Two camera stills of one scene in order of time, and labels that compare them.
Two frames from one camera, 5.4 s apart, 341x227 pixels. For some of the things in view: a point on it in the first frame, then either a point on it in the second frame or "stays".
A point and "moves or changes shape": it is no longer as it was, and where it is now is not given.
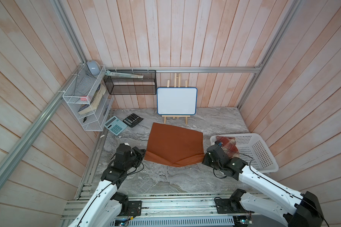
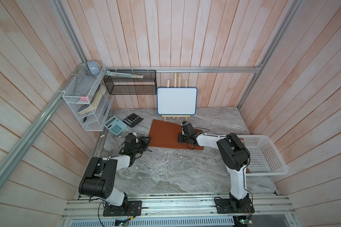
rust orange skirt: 173,146 moves or changes shape
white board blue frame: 176,100 stays
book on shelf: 99,92 stays
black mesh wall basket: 117,85 stays
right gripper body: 208,161 → 183,139
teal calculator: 115,125 stays
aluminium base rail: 157,206 stays
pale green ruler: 108,73 stays
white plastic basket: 252,151 moves or changes shape
